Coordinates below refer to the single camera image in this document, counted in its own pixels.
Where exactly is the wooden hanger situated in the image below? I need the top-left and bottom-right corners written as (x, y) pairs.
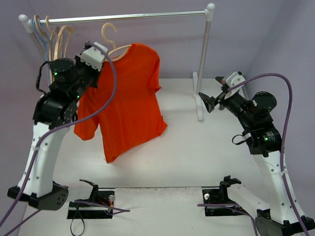
top-left (33, 14), bottom-right (63, 84)
top-left (45, 16), bottom-right (74, 61)
top-left (101, 23), bottom-right (132, 61)

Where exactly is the orange t shirt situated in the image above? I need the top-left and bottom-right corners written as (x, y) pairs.
top-left (74, 43), bottom-right (167, 163)

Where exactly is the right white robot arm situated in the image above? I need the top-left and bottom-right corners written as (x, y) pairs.
top-left (200, 73), bottom-right (315, 236)

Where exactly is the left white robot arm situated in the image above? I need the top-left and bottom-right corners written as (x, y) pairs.
top-left (7, 53), bottom-right (105, 210)

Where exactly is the silver white clothes rack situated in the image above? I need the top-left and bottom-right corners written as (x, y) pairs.
top-left (18, 3), bottom-right (216, 121)

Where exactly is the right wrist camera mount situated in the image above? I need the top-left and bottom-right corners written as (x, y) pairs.
top-left (223, 72), bottom-right (245, 99)

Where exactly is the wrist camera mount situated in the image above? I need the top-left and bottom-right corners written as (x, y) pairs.
top-left (80, 41), bottom-right (108, 72)
top-left (223, 72), bottom-right (245, 99)

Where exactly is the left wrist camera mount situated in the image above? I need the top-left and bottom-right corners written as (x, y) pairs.
top-left (80, 41), bottom-right (108, 72)

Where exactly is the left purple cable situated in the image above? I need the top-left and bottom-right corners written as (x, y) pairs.
top-left (0, 42), bottom-right (131, 236)

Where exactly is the purple cable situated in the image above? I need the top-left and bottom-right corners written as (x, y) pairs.
top-left (196, 73), bottom-right (311, 236)
top-left (0, 42), bottom-right (131, 236)

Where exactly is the right black loop cable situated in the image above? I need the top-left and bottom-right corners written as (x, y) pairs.
top-left (231, 134), bottom-right (249, 146)

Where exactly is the black loop cable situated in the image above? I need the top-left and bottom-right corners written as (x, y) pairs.
top-left (35, 60), bottom-right (54, 95)
top-left (231, 134), bottom-right (249, 146)

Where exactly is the left black loop cable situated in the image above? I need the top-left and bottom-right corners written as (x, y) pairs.
top-left (35, 60), bottom-right (54, 95)

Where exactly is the blue wire hanger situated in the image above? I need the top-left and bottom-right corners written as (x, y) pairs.
top-left (29, 19), bottom-right (57, 84)

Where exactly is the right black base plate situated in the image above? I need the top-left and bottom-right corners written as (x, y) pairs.
top-left (202, 188), bottom-right (248, 217)

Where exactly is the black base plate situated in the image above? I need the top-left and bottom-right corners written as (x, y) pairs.
top-left (202, 188), bottom-right (248, 217)
top-left (66, 189), bottom-right (115, 219)

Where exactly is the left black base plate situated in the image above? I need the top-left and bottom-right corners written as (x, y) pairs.
top-left (66, 189), bottom-right (115, 219)

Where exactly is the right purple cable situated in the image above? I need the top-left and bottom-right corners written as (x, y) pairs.
top-left (196, 73), bottom-right (311, 236)

